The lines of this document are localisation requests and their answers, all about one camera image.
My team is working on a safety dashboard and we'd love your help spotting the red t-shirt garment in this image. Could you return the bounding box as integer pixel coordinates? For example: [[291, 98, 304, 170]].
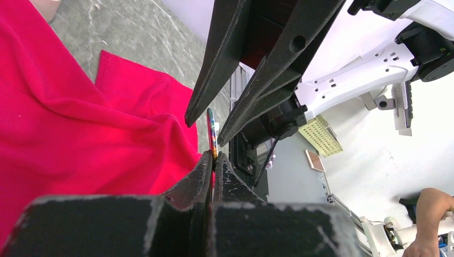
[[1, 1, 200, 244]]

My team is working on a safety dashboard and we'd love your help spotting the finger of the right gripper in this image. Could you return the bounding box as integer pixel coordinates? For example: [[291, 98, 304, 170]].
[[185, 0, 252, 127], [218, 1, 344, 147]]

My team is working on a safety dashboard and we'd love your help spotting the aluminium frame rail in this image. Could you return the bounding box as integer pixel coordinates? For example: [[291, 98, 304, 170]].
[[326, 194, 373, 257]]

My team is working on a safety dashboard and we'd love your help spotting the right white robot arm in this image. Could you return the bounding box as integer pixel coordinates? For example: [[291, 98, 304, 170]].
[[185, 1, 453, 187]]

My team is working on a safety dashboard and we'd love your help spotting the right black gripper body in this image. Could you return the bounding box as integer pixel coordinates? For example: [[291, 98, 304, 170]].
[[229, 21, 307, 188]]

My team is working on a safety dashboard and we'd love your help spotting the yellow perforated plate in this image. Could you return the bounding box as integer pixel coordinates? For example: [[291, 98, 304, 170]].
[[299, 115, 343, 157]]

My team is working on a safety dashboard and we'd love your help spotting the right white jointed PVC pole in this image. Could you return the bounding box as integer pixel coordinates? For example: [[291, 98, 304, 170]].
[[30, 0, 62, 23]]

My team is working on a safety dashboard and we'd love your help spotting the person forearm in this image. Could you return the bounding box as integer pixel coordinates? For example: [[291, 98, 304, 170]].
[[415, 188, 453, 244]]

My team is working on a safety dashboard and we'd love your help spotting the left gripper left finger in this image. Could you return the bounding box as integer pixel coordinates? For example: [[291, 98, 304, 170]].
[[1, 151, 213, 256]]

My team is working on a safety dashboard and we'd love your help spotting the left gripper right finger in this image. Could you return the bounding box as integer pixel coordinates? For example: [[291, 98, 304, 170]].
[[209, 153, 362, 256]]

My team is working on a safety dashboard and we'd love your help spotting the person hand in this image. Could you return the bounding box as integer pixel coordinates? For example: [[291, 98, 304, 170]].
[[402, 238, 440, 257]]

